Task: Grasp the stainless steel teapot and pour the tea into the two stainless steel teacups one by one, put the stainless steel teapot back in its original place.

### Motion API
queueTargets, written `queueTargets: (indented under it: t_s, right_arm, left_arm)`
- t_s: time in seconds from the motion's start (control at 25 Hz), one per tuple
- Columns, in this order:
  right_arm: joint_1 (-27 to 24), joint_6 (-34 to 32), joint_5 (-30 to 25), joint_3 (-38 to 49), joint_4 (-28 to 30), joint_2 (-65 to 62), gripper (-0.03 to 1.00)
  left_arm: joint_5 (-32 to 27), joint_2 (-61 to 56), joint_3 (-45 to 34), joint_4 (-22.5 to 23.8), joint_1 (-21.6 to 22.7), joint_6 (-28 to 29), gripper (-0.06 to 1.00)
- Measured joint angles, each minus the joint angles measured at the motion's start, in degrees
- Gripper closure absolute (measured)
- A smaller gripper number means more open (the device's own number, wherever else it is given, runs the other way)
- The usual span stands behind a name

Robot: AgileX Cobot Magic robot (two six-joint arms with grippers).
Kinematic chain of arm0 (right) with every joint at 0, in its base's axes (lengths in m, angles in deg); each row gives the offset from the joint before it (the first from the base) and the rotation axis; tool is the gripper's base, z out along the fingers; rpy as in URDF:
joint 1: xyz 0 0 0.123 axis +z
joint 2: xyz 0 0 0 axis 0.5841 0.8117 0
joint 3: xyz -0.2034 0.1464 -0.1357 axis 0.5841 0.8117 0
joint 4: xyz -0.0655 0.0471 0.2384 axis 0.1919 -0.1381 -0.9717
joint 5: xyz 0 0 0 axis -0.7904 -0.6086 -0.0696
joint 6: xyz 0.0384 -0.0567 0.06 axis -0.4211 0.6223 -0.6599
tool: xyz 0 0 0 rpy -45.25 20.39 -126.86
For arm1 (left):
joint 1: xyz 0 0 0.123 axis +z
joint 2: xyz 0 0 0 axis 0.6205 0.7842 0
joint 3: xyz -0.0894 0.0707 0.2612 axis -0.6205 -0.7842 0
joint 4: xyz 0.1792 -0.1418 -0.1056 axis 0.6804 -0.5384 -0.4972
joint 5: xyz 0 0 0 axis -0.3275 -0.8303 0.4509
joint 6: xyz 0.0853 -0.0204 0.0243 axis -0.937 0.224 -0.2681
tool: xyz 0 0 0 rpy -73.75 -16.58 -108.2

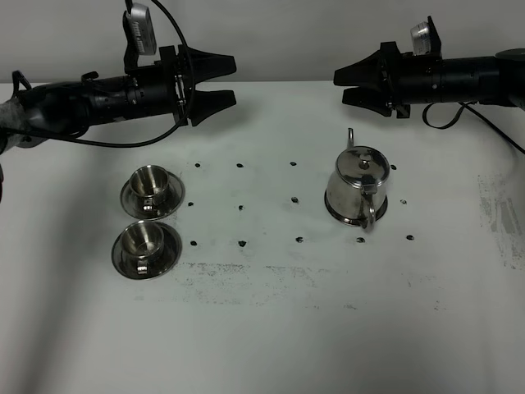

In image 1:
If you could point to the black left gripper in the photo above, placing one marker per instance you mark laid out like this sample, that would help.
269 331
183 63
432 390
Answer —
159 88

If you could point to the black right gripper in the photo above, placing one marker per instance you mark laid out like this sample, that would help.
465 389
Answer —
408 78

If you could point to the stainless steel teapot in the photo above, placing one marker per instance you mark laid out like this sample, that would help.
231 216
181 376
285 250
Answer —
358 184

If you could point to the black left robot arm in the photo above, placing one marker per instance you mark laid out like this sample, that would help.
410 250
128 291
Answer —
32 115

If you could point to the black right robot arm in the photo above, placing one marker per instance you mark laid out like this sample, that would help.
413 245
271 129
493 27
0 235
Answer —
496 80

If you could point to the far stainless steel teacup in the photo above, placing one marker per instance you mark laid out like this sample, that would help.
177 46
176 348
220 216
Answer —
150 186

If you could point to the stainless steel teacup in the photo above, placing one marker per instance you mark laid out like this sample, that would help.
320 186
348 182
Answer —
150 186
142 244

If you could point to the far stainless steel saucer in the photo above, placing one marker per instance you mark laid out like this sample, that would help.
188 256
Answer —
173 202

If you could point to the stainless steel saucer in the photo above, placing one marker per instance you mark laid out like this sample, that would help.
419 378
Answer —
173 202
168 260

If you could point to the steel teapot saucer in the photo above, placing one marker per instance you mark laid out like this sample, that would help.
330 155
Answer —
359 221

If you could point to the near stainless steel teacup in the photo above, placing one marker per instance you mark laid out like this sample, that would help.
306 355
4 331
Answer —
142 244

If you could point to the near stainless steel saucer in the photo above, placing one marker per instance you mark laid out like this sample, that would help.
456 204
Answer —
168 260

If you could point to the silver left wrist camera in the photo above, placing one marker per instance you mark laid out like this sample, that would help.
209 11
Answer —
138 19

